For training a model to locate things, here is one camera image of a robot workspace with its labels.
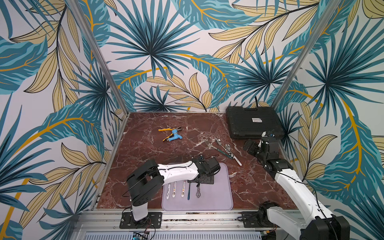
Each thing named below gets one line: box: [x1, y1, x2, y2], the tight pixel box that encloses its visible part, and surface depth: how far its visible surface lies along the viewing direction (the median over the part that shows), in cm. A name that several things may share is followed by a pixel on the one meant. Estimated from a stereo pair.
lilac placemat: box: [161, 162, 234, 211], surface depth 82 cm
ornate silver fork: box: [196, 187, 201, 198], surface depth 83 cm
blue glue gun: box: [168, 129, 183, 142], surface depth 105 cm
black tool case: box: [225, 106, 285, 139], surface depth 109 cm
